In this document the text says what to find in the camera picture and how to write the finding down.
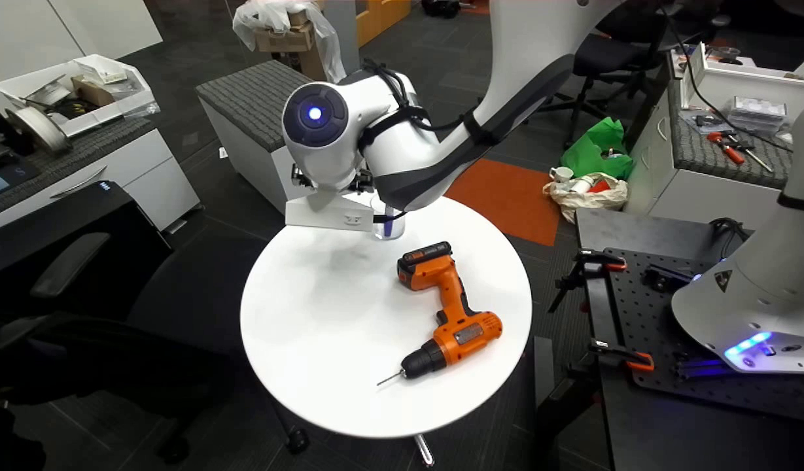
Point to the black bracket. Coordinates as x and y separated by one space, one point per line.
663 276

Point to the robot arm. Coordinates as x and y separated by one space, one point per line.
506 78

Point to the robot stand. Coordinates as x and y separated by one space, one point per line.
689 432

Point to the open white cardboard box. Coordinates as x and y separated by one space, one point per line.
97 91

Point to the clear plastic box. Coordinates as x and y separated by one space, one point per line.
758 112

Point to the white cabinet with grey cushion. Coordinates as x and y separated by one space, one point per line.
251 111
696 176

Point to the orange black clamp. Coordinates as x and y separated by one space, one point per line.
594 265
627 356

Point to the green bag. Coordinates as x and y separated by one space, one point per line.
594 154

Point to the blue marker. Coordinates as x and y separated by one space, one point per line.
388 226

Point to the beige bag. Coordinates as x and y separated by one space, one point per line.
588 199

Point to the clear plastic cup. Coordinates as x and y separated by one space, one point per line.
378 229

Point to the cardboard box with plastic bag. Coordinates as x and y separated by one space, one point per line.
290 36

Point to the white mug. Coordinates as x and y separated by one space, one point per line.
561 174

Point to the black office chair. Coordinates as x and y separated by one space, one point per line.
604 55
81 347

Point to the white drawer cabinet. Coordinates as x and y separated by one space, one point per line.
133 176

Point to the roll of tape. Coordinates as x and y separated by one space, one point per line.
38 127

